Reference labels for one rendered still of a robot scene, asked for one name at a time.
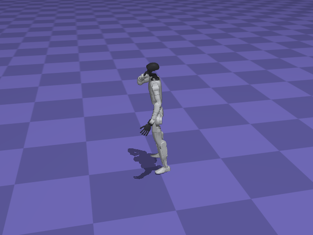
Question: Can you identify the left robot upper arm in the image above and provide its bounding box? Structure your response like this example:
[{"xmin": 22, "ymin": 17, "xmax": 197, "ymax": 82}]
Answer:
[{"xmin": 152, "ymin": 83, "xmax": 161, "ymax": 107}]

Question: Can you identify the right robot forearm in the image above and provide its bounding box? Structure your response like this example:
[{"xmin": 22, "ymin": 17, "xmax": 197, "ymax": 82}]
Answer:
[{"xmin": 138, "ymin": 74, "xmax": 149, "ymax": 82}]

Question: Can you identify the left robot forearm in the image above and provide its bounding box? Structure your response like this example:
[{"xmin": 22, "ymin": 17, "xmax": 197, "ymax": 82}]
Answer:
[{"xmin": 149, "ymin": 103, "xmax": 160, "ymax": 124}]

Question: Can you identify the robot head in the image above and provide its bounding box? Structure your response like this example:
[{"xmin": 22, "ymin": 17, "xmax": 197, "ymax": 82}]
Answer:
[{"xmin": 146, "ymin": 63, "xmax": 160, "ymax": 81}]

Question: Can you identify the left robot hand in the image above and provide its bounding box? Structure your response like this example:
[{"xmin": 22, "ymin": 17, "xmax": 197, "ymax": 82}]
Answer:
[{"xmin": 140, "ymin": 119, "xmax": 153, "ymax": 136}]

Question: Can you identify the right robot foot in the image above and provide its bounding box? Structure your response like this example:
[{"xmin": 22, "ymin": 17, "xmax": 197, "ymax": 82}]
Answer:
[{"xmin": 150, "ymin": 153, "xmax": 160, "ymax": 158}]

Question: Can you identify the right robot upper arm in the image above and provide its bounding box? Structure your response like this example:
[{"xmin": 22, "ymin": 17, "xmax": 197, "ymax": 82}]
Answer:
[{"xmin": 137, "ymin": 76, "xmax": 150, "ymax": 85}]

